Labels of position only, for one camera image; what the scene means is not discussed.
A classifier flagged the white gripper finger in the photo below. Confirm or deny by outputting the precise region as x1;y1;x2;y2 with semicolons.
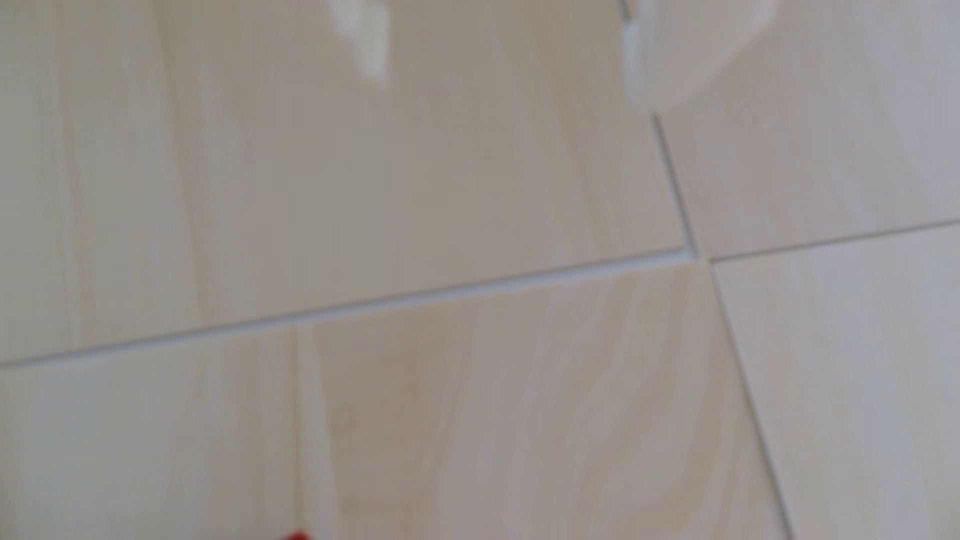
330;0;391;84
624;0;779;111

